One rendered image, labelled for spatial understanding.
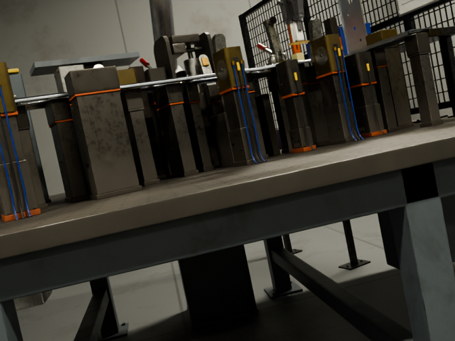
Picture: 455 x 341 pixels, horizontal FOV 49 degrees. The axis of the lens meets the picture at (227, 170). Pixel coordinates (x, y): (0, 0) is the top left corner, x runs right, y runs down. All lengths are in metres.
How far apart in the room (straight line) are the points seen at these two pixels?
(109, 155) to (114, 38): 3.47
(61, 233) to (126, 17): 3.98
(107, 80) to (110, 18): 3.46
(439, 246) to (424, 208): 0.08
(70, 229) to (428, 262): 0.69
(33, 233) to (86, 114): 0.49
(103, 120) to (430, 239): 0.82
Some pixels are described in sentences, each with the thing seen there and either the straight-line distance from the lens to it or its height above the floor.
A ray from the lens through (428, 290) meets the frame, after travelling 1.11.
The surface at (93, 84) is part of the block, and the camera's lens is 1.33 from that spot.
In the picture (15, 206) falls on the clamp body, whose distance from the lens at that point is 1.26.
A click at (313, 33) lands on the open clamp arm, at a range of 1.72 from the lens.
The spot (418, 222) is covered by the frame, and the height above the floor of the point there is 0.54.
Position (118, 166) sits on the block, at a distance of 1.33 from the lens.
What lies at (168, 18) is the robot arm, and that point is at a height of 1.37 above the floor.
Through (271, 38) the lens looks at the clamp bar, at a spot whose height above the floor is 1.14.
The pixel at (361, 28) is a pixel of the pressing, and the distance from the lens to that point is 2.05.
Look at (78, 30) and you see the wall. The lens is 4.79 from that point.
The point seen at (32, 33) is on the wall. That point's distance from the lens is 4.84.
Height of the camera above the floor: 0.77
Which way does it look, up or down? 3 degrees down
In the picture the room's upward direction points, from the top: 12 degrees counter-clockwise
